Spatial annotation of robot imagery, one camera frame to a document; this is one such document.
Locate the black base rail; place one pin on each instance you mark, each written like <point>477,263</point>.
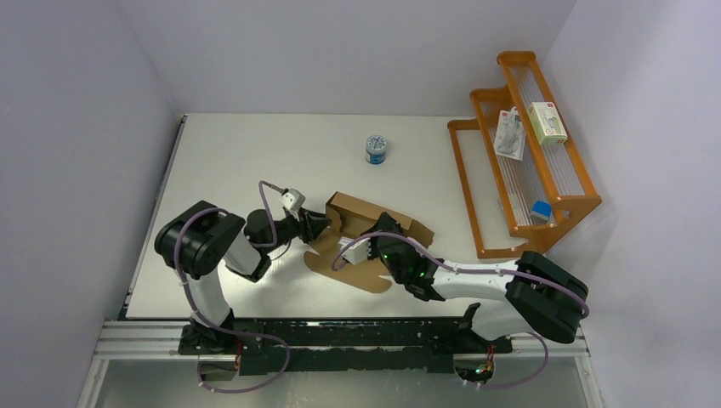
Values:
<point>266,345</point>

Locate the orange wooden rack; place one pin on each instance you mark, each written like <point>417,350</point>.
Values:
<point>555,174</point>

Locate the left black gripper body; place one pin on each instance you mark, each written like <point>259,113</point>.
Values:
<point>286,229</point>

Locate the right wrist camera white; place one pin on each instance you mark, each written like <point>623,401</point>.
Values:
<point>354,251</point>

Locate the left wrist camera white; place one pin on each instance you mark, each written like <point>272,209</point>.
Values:
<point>292,200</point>

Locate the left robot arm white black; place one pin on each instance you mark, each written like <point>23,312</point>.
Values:
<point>196,241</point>

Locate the white blister package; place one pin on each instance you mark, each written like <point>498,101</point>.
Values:
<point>509,140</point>

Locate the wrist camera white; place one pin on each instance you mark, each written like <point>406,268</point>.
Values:
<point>292,200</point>
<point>354,251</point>

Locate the white green product box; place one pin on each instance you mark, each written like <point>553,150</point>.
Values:
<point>547,123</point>

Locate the blue white round tin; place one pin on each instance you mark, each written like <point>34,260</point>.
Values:
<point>376,148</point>

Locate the brown cardboard box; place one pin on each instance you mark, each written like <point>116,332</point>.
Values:
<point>351,218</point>

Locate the small blue white box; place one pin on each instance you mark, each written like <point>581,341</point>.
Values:
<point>541,212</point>

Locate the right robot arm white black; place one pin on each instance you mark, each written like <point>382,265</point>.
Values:
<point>529,294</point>

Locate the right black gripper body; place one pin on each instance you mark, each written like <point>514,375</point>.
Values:
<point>375,253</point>

